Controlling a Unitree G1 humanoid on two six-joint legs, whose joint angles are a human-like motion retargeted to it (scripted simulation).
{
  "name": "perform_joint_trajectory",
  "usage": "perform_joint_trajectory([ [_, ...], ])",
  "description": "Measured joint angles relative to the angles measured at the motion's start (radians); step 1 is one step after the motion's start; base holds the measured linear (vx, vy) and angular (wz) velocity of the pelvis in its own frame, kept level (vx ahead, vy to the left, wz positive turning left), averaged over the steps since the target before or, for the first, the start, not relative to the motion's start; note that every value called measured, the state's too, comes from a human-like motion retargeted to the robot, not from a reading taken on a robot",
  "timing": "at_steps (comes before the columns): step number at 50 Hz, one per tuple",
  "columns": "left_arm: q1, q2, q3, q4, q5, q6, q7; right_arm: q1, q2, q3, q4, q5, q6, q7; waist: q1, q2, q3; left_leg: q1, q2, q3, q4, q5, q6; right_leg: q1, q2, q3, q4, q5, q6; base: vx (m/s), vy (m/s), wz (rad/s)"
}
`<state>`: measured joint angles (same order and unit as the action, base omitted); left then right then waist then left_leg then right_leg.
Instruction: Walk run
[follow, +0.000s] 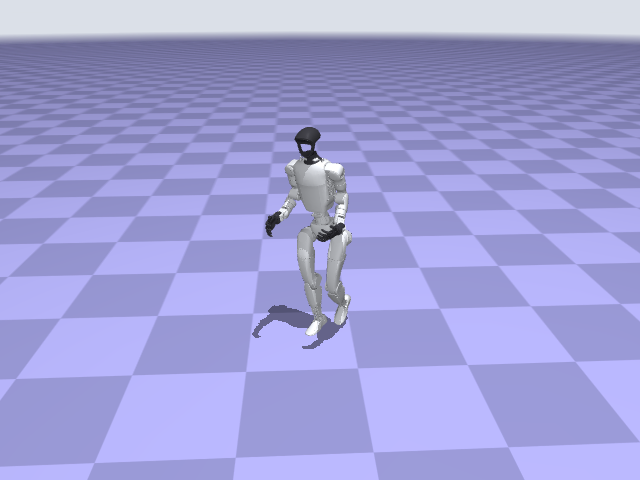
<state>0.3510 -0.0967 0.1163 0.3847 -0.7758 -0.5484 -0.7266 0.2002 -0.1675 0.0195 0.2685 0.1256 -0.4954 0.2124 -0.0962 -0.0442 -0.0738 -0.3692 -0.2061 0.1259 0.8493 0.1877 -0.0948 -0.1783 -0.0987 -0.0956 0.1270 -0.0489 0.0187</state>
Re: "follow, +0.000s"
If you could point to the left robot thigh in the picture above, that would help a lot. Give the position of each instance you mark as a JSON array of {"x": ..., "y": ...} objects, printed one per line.
[{"x": 336, "y": 257}]

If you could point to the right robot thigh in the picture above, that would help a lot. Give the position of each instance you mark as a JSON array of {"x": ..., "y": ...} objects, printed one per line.
[{"x": 306, "y": 257}]

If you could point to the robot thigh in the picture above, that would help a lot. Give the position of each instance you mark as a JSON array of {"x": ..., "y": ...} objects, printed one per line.
[
  {"x": 336, "y": 257},
  {"x": 306, "y": 257}
]

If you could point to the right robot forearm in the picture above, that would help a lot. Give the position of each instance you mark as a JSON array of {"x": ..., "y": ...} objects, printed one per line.
[{"x": 287, "y": 208}]

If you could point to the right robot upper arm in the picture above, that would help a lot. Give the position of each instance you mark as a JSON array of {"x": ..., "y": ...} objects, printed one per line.
[{"x": 289, "y": 169}]

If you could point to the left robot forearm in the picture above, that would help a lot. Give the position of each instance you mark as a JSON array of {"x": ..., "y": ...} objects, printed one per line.
[{"x": 340, "y": 213}]

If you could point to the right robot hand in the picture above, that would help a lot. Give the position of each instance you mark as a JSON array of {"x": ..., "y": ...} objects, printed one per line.
[{"x": 271, "y": 222}]

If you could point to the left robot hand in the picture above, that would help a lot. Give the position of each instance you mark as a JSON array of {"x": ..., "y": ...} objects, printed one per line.
[{"x": 336, "y": 230}]

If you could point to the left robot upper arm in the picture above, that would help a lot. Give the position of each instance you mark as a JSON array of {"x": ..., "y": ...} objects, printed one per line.
[{"x": 336, "y": 173}]

